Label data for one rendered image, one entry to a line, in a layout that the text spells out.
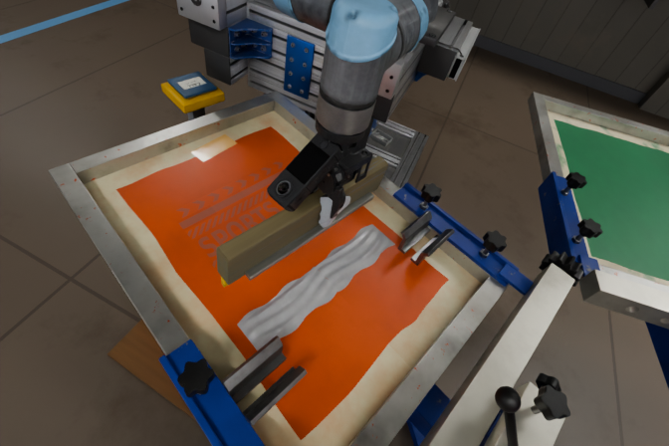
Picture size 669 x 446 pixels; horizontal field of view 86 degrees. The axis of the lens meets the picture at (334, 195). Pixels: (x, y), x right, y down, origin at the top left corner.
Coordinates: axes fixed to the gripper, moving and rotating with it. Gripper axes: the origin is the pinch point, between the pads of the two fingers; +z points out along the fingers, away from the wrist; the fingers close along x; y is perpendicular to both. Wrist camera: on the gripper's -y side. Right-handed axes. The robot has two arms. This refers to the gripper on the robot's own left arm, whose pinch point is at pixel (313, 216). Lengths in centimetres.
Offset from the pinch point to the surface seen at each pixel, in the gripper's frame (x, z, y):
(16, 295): 99, 109, -61
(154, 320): 4.7, 10.0, -28.1
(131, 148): 44.0, 10.2, -13.9
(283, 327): -8.5, 12.8, -12.6
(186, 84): 64, 12, 10
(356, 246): -5.0, 13.2, 10.1
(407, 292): -18.9, 13.7, 10.8
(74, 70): 256, 110, 17
